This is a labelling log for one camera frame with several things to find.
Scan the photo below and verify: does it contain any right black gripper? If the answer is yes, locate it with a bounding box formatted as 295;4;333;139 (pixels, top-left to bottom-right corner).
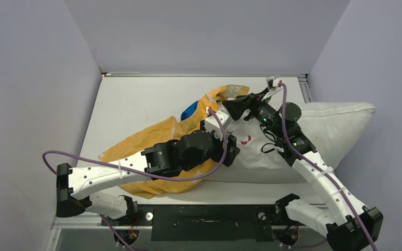
223;87;285;139

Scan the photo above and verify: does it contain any white pillow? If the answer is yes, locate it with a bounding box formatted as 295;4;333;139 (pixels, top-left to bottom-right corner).
207;102;376;184

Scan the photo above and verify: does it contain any yellow and blue pillowcase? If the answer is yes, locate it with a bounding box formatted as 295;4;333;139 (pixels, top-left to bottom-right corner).
100;85;250;199

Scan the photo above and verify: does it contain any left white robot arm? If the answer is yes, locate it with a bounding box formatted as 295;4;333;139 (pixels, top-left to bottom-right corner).
56;130;240;225

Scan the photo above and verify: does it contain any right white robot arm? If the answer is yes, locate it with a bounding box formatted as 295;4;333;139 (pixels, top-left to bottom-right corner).
222;94;383;250

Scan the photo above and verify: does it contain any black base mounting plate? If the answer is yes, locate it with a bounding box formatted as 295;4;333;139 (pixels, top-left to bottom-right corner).
101;204;298;242

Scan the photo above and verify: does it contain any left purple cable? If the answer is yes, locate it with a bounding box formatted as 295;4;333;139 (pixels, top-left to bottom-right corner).
42;108;229;251

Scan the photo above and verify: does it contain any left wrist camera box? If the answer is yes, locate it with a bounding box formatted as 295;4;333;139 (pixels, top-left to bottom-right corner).
204;107;232;141

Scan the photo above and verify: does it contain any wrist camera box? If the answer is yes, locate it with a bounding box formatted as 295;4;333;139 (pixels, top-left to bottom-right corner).
204;107;232;141
263;76;282;100

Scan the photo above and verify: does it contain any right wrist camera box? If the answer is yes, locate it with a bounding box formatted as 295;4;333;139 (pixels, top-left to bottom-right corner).
263;76;282;100

